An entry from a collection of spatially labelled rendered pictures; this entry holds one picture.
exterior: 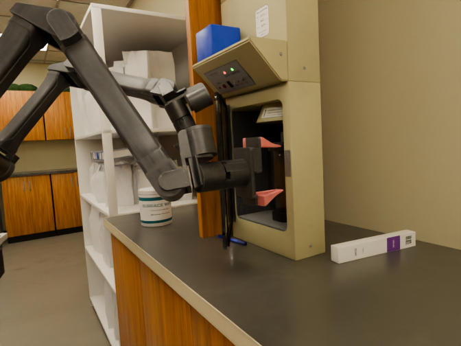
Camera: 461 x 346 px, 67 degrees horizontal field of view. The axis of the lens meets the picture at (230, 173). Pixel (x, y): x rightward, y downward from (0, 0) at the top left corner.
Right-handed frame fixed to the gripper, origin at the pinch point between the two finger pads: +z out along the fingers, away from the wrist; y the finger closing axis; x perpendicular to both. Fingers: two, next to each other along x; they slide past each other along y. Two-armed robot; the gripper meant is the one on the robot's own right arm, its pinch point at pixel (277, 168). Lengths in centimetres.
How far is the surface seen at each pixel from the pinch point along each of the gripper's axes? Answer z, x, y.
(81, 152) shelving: -8, 233, 5
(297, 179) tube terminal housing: 13.6, 8.9, -4.4
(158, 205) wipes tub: -3, 73, -17
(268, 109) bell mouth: 14.8, 21.2, 15.1
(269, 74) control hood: 7.7, 11.1, 22.8
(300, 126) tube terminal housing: 15.3, 8.8, 9.3
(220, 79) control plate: 5.5, 31.8, 25.1
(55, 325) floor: -39, 217, -119
